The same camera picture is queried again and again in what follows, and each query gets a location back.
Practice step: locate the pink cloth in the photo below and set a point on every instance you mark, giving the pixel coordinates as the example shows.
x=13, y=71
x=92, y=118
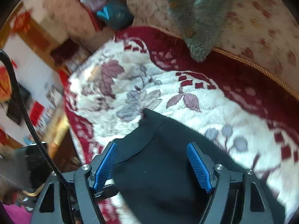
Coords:
x=17, y=214

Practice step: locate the red and white patterned blanket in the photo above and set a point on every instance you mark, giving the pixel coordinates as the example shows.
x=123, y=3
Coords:
x=210, y=112

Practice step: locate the black pants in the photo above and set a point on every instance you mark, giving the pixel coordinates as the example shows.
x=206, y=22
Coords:
x=163, y=179

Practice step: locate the floral quilt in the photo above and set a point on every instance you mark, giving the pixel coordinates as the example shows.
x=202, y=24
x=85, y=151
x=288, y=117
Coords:
x=257, y=28

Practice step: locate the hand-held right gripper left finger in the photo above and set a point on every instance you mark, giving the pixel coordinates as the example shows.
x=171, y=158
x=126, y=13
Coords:
x=105, y=165

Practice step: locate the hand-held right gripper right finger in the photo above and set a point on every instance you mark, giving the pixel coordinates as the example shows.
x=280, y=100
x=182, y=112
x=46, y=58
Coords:
x=198, y=168

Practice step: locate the grey fleece blanket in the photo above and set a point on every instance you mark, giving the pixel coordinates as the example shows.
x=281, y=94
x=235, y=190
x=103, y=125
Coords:
x=201, y=16

